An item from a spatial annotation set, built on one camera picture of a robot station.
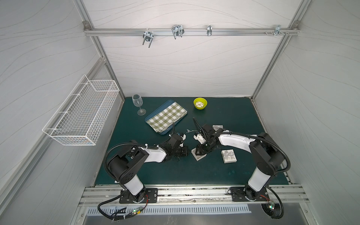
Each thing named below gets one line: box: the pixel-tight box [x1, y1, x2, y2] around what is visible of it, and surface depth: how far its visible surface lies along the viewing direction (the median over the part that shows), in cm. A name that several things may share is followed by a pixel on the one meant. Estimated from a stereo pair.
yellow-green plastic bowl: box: [193, 97, 208, 111], surface depth 116 cm
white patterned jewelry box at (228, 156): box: [221, 149, 238, 164], surface depth 87 cm
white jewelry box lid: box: [212, 124, 224, 132], surface depth 103 cm
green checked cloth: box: [146, 102, 188, 134], surface depth 109 cm
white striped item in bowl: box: [195, 101, 204, 108], surface depth 114 cm
